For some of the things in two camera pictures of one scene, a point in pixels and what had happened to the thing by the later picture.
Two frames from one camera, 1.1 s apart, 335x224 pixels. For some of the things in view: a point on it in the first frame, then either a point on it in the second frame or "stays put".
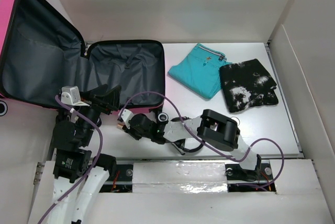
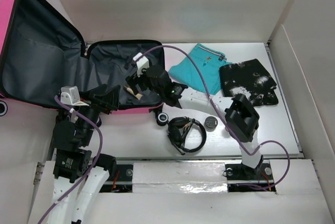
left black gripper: x=111 y=98 stays put
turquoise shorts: x=199 y=69 stays put
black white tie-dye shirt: x=247 y=84 stays put
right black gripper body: x=136 y=133 to x=144 y=79
